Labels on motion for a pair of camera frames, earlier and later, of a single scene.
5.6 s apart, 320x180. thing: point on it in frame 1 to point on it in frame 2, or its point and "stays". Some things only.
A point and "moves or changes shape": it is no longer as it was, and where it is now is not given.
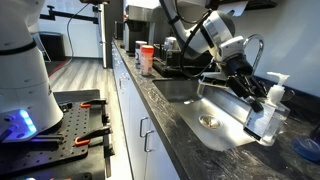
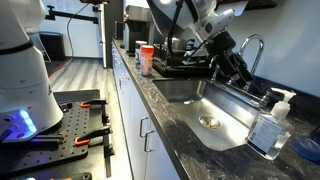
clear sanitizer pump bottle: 265,126 moves or changes shape
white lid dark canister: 137,53 stays
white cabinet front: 149,153 stays
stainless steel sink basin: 213,114 stays
